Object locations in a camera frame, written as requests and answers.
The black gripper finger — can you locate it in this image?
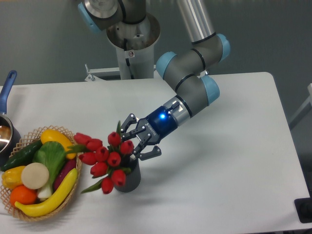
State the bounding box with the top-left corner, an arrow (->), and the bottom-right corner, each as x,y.
133,135 -> 162,160
120,113 -> 141,141

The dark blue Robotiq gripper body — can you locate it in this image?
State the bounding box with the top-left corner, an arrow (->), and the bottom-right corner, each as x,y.
136,96 -> 190,145

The red tulip bouquet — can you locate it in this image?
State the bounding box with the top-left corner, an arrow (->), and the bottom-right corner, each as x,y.
69,123 -> 134,194

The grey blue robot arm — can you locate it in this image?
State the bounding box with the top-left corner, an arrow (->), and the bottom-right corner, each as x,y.
78,0 -> 231,160

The dark grey ribbed vase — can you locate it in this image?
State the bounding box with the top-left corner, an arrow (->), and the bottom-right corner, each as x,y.
114,159 -> 141,193

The purple sweet potato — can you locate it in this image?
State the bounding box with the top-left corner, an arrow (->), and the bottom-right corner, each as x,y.
53,158 -> 77,191

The yellow lemon squash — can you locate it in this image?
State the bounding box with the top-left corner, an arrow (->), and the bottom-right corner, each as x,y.
38,129 -> 77,162

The green bok choy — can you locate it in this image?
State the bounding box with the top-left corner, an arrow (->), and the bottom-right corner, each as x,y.
33,141 -> 66,200

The woven wicker basket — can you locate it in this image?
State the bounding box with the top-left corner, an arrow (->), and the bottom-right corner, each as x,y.
0,125 -> 82,222

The beige round radish slice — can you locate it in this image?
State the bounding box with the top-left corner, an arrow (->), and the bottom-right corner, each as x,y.
21,162 -> 49,190

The dark green cucumber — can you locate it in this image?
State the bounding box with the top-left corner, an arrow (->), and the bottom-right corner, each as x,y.
0,140 -> 42,172

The yellow banana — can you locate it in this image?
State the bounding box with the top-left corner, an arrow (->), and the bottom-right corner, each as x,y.
15,168 -> 78,217

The yellow bell pepper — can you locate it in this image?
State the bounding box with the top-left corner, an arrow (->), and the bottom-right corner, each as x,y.
1,166 -> 26,190

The orange fruit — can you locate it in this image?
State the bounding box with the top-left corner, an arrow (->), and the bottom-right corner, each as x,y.
10,185 -> 37,207

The white furniture leg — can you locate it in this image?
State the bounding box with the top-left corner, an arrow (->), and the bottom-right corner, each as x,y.
289,83 -> 312,130

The black device at edge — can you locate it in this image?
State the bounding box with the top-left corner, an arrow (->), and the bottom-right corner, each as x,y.
294,197 -> 312,223

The white metal base frame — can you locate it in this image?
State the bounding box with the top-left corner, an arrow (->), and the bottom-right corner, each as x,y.
84,58 -> 210,82

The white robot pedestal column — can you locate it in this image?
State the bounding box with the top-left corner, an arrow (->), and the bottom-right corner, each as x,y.
107,13 -> 160,80

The blue handled saucepan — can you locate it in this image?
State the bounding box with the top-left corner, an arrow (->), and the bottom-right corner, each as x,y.
0,70 -> 21,166

